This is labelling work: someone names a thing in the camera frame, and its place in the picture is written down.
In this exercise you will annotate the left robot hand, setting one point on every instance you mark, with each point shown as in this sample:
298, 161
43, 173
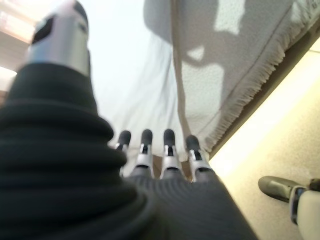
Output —
100, 200

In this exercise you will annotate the white duvet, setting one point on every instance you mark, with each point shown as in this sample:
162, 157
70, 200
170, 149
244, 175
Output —
125, 75

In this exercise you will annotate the white fringed textured blanket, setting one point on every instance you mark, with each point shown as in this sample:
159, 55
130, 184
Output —
250, 50

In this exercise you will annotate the brown upholstered bed frame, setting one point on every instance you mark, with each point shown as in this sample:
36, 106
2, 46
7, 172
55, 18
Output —
275, 83

